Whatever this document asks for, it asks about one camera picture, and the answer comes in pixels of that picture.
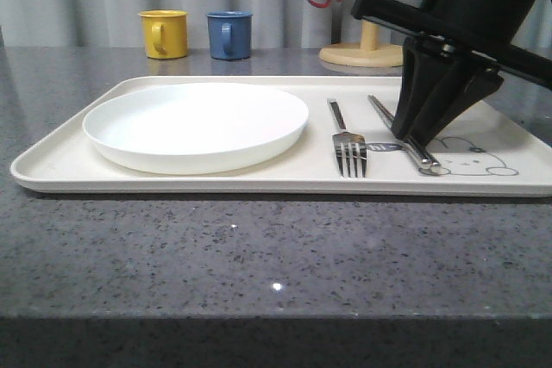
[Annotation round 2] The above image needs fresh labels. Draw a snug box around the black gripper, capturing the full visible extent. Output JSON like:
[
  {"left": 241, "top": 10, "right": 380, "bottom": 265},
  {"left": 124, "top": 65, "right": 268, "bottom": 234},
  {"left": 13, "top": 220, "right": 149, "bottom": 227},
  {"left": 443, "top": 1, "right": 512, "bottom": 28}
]
[{"left": 351, "top": 0, "right": 551, "bottom": 147}]

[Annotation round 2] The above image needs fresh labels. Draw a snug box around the silver metal fork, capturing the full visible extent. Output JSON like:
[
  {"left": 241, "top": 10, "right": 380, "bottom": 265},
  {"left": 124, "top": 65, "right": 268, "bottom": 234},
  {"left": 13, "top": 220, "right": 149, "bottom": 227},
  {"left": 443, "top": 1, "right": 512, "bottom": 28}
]
[{"left": 327, "top": 98, "right": 367, "bottom": 178}]

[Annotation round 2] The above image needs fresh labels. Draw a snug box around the white round plate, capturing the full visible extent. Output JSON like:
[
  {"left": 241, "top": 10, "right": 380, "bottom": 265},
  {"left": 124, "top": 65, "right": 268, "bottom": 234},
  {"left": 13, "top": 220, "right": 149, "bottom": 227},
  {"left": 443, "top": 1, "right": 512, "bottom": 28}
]
[{"left": 82, "top": 82, "right": 309, "bottom": 175}]

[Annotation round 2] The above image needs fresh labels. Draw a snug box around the wooden mug tree stand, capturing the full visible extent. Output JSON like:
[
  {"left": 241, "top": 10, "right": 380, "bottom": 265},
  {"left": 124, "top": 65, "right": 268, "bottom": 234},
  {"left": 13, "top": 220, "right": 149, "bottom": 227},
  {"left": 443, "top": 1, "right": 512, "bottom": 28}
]
[{"left": 318, "top": 21, "right": 403, "bottom": 68}]

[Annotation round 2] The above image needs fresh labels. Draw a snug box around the cream rabbit serving tray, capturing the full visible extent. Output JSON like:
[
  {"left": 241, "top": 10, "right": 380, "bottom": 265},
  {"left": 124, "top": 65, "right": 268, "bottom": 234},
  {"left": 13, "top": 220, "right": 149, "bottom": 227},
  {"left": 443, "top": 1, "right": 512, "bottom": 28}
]
[{"left": 10, "top": 76, "right": 551, "bottom": 197}]

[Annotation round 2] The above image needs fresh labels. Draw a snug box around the blue enamel mug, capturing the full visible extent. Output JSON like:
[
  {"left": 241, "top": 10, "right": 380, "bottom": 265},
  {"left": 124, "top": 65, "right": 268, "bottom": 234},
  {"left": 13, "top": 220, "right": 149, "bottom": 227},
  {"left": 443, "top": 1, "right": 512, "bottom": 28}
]
[{"left": 206, "top": 10, "right": 253, "bottom": 60}]

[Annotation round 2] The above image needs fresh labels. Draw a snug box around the yellow enamel mug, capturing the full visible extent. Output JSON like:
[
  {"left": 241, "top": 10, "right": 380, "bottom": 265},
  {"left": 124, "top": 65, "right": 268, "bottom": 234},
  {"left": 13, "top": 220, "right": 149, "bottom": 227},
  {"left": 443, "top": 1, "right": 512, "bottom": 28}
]
[{"left": 139, "top": 9, "right": 188, "bottom": 59}]

